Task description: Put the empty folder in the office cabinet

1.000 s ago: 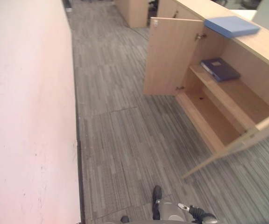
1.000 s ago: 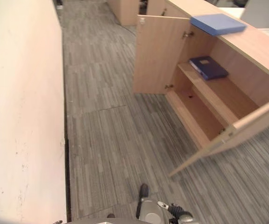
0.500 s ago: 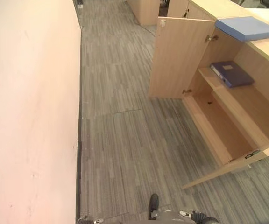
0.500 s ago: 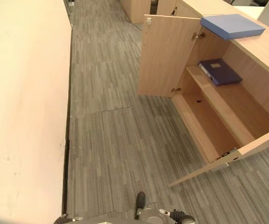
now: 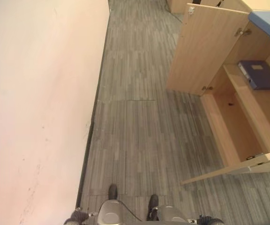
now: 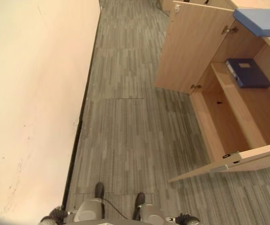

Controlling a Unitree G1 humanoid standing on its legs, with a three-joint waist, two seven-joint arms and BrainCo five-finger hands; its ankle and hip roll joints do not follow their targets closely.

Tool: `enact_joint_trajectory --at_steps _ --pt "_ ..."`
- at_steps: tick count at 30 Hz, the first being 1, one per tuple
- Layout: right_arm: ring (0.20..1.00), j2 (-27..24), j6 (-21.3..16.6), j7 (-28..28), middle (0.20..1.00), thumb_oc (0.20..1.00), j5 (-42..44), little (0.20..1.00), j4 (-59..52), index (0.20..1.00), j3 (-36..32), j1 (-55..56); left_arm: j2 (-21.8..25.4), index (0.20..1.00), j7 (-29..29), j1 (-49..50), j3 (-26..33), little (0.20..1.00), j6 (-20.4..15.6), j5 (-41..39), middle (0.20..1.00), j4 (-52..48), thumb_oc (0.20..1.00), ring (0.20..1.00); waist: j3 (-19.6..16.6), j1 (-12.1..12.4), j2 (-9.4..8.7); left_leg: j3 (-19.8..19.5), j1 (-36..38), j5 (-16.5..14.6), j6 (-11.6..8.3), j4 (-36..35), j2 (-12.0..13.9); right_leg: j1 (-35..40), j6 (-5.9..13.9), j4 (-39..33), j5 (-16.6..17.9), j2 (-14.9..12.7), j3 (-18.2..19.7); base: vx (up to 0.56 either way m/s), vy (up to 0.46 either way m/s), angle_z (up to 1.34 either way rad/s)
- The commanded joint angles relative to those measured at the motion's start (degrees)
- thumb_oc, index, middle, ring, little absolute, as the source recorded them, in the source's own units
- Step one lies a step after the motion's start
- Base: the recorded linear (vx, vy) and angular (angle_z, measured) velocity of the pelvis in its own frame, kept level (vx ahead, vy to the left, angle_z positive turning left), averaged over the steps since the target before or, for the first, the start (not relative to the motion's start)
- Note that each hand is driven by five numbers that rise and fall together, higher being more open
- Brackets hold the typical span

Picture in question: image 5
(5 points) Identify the wooden cabinet door edge-on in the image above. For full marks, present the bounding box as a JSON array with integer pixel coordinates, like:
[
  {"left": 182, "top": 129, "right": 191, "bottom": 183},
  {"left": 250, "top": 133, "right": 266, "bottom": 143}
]
[{"left": 180, "top": 147, "right": 270, "bottom": 186}]

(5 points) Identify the light blue flat folder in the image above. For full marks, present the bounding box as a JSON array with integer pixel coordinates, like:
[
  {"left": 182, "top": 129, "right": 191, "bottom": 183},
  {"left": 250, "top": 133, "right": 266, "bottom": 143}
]
[{"left": 247, "top": 9, "right": 270, "bottom": 41}]

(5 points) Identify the small wooden furniture unit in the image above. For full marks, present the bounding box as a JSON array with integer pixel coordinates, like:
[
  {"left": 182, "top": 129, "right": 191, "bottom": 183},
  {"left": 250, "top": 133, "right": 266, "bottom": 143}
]
[{"left": 166, "top": 0, "right": 190, "bottom": 14}]

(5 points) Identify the robot left dark foot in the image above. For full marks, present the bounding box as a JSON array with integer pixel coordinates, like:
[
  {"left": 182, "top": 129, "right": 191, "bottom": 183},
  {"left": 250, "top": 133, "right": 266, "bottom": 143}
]
[{"left": 107, "top": 184, "right": 120, "bottom": 201}]

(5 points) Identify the robot dark foot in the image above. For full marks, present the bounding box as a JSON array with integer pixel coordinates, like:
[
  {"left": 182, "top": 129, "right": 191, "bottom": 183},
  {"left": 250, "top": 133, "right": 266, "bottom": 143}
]
[
  {"left": 147, "top": 194, "right": 160, "bottom": 212},
  {"left": 107, "top": 184, "right": 120, "bottom": 201}
]

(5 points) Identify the robot silver leg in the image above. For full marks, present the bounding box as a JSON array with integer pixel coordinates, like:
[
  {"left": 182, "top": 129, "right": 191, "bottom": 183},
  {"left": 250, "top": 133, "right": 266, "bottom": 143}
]
[
  {"left": 146, "top": 204, "right": 185, "bottom": 225},
  {"left": 98, "top": 199, "right": 127, "bottom": 225}
]

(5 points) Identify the robot right silver leg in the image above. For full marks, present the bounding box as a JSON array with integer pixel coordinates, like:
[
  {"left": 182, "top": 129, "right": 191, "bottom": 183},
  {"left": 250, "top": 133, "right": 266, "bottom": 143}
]
[{"left": 146, "top": 204, "right": 185, "bottom": 225}]

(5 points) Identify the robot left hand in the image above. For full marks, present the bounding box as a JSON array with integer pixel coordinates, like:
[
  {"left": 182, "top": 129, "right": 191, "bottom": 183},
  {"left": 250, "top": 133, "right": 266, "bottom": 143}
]
[{"left": 63, "top": 206, "right": 96, "bottom": 225}]

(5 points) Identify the robot left silver leg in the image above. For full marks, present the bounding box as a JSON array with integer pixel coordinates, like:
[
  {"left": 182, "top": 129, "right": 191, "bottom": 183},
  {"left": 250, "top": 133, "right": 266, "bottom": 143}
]
[{"left": 98, "top": 199, "right": 127, "bottom": 225}]

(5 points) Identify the robot right dark foot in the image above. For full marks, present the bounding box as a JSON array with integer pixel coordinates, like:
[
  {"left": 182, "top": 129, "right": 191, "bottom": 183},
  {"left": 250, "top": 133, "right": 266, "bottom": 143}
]
[{"left": 147, "top": 194, "right": 160, "bottom": 212}]

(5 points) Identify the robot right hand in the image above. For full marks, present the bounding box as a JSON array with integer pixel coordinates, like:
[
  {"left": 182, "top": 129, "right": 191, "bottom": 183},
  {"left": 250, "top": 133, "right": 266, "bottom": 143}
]
[{"left": 187, "top": 216, "right": 225, "bottom": 225}]

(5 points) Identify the large wooden cabinet door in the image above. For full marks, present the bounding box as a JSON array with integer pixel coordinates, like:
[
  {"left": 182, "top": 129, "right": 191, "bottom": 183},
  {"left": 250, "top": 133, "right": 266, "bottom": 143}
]
[{"left": 166, "top": 2, "right": 253, "bottom": 96}]

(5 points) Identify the black wall baseboard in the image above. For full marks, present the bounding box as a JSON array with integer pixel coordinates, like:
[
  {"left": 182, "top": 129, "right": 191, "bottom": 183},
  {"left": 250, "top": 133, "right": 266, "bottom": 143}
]
[{"left": 75, "top": 9, "right": 113, "bottom": 210}]

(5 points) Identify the black robot leg cable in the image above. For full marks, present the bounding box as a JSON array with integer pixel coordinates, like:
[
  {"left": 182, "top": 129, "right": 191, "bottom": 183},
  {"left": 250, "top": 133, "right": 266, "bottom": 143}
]
[{"left": 115, "top": 199, "right": 142, "bottom": 221}]

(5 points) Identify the dark blue binder folder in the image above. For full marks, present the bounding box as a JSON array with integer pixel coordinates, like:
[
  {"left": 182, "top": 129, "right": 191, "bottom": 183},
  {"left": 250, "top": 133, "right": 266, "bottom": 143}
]
[{"left": 237, "top": 60, "right": 270, "bottom": 90}]

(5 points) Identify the wooden cabinet shelf board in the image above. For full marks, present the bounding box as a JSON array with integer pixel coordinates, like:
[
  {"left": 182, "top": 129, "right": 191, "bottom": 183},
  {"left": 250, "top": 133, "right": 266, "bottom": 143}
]
[{"left": 223, "top": 63, "right": 270, "bottom": 150}]

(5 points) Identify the wooden office cabinet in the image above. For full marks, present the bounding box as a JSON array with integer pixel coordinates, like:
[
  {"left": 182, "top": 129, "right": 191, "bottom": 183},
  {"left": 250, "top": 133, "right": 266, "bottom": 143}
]
[{"left": 200, "top": 0, "right": 270, "bottom": 165}]

